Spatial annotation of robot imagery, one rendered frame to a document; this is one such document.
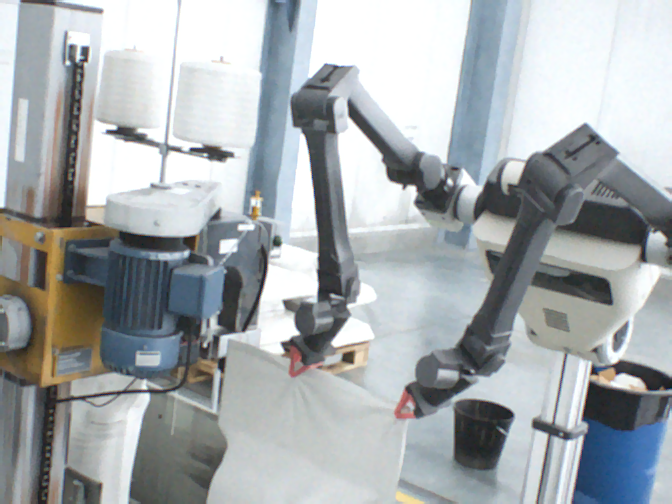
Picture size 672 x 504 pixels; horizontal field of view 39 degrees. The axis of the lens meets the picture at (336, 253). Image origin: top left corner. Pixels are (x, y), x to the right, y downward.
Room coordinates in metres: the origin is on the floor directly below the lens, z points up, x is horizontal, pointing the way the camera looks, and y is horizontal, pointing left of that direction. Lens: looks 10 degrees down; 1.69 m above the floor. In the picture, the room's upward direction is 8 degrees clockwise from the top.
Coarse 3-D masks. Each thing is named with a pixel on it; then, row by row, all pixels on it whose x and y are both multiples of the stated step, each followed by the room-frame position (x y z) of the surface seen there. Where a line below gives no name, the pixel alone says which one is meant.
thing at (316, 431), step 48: (240, 384) 2.08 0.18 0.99; (288, 384) 2.00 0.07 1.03; (336, 384) 1.91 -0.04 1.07; (240, 432) 2.07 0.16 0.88; (288, 432) 1.99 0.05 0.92; (336, 432) 1.90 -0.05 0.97; (384, 432) 1.83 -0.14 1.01; (240, 480) 1.97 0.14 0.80; (288, 480) 1.92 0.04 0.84; (336, 480) 1.88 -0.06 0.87; (384, 480) 1.82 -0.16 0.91
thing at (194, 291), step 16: (176, 272) 1.74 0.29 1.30; (192, 272) 1.74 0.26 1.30; (208, 272) 1.74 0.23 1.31; (224, 272) 1.81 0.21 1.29; (176, 288) 1.74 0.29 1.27; (192, 288) 1.73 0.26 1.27; (208, 288) 1.74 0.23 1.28; (176, 304) 1.74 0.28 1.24; (192, 304) 1.73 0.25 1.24; (208, 304) 1.75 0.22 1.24; (192, 320) 1.77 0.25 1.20
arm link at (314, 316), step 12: (348, 288) 1.91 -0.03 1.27; (360, 288) 1.93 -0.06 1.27; (312, 300) 1.89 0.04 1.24; (324, 300) 1.90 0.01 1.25; (336, 300) 1.91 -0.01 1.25; (348, 300) 1.91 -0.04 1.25; (300, 312) 1.88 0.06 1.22; (312, 312) 1.86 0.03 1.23; (324, 312) 1.89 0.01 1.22; (300, 324) 1.87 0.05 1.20; (312, 324) 1.86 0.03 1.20; (324, 324) 1.88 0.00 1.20
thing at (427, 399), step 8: (408, 384) 1.75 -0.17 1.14; (416, 384) 1.76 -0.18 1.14; (408, 392) 1.75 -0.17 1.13; (416, 392) 1.75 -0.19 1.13; (424, 392) 1.75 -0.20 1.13; (432, 392) 1.74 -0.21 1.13; (440, 392) 1.73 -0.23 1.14; (448, 392) 1.73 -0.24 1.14; (416, 400) 1.73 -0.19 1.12; (424, 400) 1.75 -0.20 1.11; (432, 400) 1.74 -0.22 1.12; (440, 400) 1.74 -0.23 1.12; (448, 400) 1.75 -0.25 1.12; (416, 408) 1.73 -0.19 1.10; (424, 408) 1.73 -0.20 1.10; (432, 408) 1.75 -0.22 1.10; (440, 408) 1.76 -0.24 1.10
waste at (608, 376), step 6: (600, 372) 4.03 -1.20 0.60; (606, 372) 4.02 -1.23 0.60; (612, 372) 4.01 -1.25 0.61; (594, 378) 3.86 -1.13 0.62; (600, 378) 3.80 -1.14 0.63; (606, 378) 4.01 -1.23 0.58; (612, 378) 4.01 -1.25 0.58; (618, 378) 3.98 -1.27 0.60; (624, 378) 3.98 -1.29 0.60; (630, 378) 3.97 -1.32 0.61; (636, 378) 3.97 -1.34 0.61; (612, 384) 3.81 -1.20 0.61; (618, 384) 3.85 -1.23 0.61; (624, 384) 3.95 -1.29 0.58; (630, 384) 3.92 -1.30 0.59; (636, 384) 3.94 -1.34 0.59; (642, 384) 3.97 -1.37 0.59; (660, 390) 3.77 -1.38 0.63
